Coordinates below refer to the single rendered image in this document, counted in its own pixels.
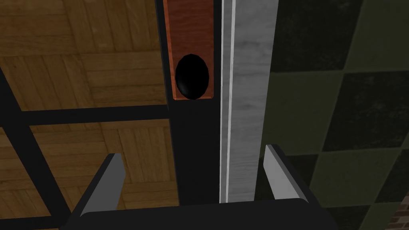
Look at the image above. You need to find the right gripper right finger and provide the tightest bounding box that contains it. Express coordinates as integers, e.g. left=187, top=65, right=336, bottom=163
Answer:
left=263, top=144, right=310, bottom=203

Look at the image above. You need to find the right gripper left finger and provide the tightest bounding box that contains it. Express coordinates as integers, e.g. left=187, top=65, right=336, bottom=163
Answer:
left=69, top=153, right=126, bottom=218

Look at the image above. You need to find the black round door knob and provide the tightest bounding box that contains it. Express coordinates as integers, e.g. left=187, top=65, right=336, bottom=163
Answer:
left=175, top=54, right=210, bottom=101

